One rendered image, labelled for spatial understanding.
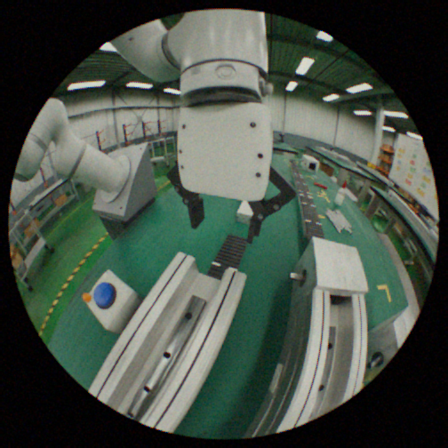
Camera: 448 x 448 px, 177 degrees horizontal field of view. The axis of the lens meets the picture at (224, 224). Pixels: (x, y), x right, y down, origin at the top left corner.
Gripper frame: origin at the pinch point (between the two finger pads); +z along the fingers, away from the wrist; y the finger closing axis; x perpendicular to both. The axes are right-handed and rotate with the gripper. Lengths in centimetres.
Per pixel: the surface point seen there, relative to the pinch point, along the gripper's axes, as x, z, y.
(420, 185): -159, -34, -266
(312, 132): -1133, -75, -266
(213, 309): 10.9, 2.4, -3.0
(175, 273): 8.6, 2.4, 3.2
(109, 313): 18.8, 5.0, 10.1
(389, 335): 12.5, 2.7, -30.8
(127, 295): 14.6, 5.0, 9.3
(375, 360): 16.1, 5.6, -30.7
